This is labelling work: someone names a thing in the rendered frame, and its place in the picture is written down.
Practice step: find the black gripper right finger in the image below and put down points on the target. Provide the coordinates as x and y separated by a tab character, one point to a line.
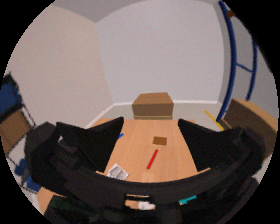
203	143

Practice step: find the brown square plate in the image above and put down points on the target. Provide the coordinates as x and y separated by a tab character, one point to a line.
159	140

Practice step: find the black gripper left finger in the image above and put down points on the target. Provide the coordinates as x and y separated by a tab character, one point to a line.
96	142

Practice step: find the teal rectangular plate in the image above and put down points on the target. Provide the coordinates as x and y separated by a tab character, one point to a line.
185	200

